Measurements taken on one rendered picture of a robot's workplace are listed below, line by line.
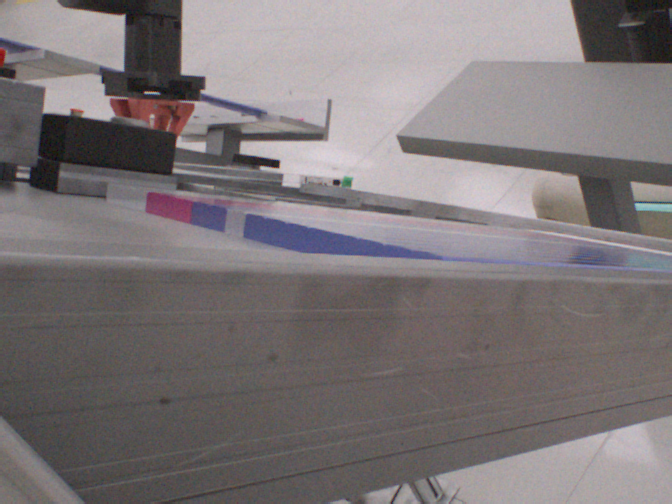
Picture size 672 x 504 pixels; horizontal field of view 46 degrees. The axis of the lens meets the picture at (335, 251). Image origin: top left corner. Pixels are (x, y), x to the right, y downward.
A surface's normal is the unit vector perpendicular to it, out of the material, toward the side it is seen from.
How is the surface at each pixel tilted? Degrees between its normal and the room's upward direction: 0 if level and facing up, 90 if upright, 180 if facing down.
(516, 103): 0
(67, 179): 90
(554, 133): 0
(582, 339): 90
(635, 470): 0
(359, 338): 90
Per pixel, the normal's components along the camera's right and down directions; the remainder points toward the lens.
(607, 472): -0.38, -0.74
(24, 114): 0.69, 0.17
